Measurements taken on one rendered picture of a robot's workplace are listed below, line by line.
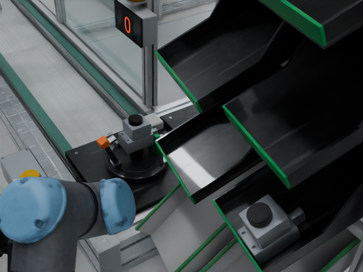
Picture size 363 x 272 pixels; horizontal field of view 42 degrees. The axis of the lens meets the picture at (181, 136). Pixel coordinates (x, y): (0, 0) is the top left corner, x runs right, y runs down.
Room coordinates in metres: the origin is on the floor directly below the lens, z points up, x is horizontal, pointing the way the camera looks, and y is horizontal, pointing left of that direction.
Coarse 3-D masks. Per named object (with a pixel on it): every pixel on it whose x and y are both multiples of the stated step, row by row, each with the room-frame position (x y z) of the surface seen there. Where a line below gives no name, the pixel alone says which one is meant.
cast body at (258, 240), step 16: (256, 208) 0.39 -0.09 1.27; (272, 208) 0.39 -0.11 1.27; (256, 224) 0.37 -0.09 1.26; (272, 224) 0.37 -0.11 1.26; (288, 224) 0.37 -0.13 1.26; (256, 240) 0.36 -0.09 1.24; (272, 240) 0.37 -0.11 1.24; (288, 240) 0.38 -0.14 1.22; (256, 256) 0.36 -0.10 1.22; (272, 256) 0.37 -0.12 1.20
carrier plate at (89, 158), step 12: (96, 144) 0.84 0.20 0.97; (72, 156) 0.80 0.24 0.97; (84, 156) 0.80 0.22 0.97; (96, 156) 0.80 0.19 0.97; (84, 168) 0.76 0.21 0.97; (96, 168) 0.76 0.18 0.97; (168, 168) 0.77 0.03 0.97; (84, 180) 0.73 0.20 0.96; (96, 180) 0.72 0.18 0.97; (156, 180) 0.73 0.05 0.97; (168, 180) 0.73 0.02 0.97; (132, 192) 0.69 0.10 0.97; (144, 192) 0.69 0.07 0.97; (156, 192) 0.69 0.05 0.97; (168, 192) 0.70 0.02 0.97; (144, 204) 0.66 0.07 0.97
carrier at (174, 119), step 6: (186, 108) 1.00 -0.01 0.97; (192, 108) 1.00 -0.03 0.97; (168, 114) 0.97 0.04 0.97; (174, 114) 0.97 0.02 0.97; (180, 114) 0.97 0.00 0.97; (186, 114) 0.97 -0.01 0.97; (192, 114) 0.97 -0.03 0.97; (168, 120) 0.94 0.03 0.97; (174, 120) 0.94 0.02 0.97; (180, 120) 0.95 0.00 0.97; (168, 126) 0.93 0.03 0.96; (174, 126) 0.92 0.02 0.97
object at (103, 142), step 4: (104, 136) 0.75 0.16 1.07; (112, 136) 0.76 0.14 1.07; (100, 140) 0.74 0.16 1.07; (104, 140) 0.73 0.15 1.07; (108, 140) 0.74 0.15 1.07; (112, 140) 0.74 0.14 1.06; (116, 140) 0.75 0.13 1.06; (100, 144) 0.73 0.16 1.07; (104, 144) 0.73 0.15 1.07; (108, 144) 0.73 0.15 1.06; (104, 148) 0.73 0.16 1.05; (108, 148) 0.74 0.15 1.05; (108, 152) 0.74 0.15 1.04; (112, 152) 0.74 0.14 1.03; (112, 156) 0.74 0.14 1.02; (112, 160) 0.74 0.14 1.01; (116, 160) 0.75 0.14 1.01
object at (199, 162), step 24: (192, 120) 0.60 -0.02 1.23; (216, 120) 0.61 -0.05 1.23; (168, 144) 0.58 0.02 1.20; (192, 144) 0.57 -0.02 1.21; (216, 144) 0.56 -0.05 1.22; (240, 144) 0.55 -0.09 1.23; (192, 168) 0.53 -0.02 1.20; (216, 168) 0.51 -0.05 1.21; (240, 168) 0.49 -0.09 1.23; (192, 192) 0.47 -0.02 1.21
